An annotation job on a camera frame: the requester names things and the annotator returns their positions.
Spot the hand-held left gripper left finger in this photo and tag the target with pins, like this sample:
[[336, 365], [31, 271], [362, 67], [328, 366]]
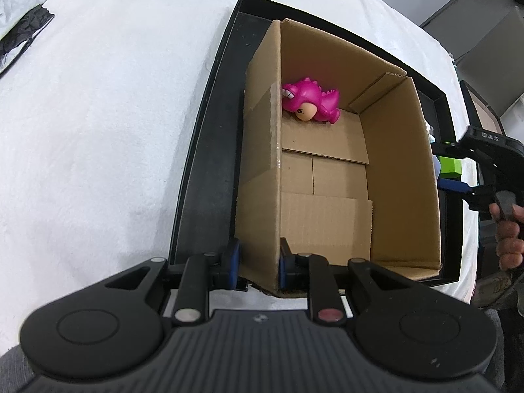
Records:
[[234, 264]]

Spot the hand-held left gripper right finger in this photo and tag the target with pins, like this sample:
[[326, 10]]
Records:
[[282, 271]]

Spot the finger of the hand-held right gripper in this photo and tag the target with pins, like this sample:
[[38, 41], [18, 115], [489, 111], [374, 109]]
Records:
[[448, 148], [454, 187]]

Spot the green toy block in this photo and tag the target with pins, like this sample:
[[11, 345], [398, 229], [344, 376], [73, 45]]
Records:
[[449, 166]]

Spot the brown cardboard box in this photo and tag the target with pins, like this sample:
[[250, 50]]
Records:
[[327, 213]]

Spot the black plastic tray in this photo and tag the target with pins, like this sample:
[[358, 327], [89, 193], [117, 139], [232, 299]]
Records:
[[213, 151]]

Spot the pink dinosaur toy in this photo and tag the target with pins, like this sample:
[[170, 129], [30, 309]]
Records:
[[313, 100]]

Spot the person's right hand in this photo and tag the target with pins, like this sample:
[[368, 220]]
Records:
[[509, 241]]

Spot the black framed tan board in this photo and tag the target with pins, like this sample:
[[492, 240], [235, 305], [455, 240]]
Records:
[[483, 110]]

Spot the person's grey trousers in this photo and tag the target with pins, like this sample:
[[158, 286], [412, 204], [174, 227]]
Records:
[[12, 372]]

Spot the black garment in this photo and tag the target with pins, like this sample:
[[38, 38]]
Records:
[[28, 22]]

